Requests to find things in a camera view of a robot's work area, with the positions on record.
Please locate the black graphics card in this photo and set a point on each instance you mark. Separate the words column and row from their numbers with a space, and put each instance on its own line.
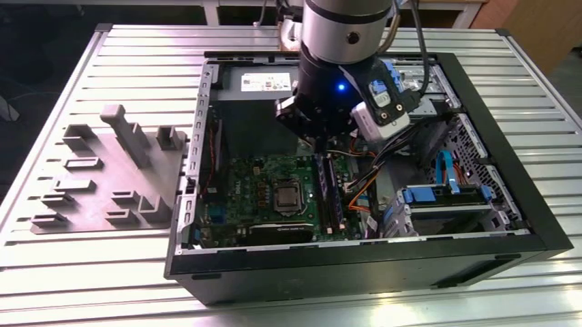
column 282, row 233

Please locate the grey power supply unit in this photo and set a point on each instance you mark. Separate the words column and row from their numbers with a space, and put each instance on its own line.
column 246, row 119

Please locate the green motherboard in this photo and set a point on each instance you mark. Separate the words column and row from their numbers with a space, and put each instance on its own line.
column 246, row 177

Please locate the silver CPU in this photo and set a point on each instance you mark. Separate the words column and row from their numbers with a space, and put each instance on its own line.
column 287, row 197

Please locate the metal optical drive cage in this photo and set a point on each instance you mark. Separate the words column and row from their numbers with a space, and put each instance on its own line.
column 437, row 81

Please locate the white chair base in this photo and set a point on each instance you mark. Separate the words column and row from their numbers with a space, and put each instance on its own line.
column 10, row 110

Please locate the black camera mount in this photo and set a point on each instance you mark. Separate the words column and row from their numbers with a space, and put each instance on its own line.
column 363, row 75

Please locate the blue plastic drive latch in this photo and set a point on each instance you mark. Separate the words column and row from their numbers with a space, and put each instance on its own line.
column 397, row 81

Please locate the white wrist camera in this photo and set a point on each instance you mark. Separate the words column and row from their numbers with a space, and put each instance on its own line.
column 382, row 127

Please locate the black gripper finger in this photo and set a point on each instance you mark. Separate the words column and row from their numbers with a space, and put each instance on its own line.
column 341, row 127
column 295, row 114

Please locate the wooden cabinet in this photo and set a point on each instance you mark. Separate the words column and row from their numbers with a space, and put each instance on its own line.
column 537, row 27

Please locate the metal disk bay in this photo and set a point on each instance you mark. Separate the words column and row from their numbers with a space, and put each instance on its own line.
column 454, row 209

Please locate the hard disk in blue carrier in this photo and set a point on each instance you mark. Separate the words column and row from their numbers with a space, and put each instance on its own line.
column 421, row 197

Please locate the grey parts rack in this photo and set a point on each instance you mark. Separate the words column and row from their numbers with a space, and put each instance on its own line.
column 118, row 160

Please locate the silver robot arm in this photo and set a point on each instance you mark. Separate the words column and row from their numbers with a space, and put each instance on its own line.
column 346, row 20

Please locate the black open PC case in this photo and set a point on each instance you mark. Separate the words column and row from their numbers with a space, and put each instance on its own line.
column 318, row 272

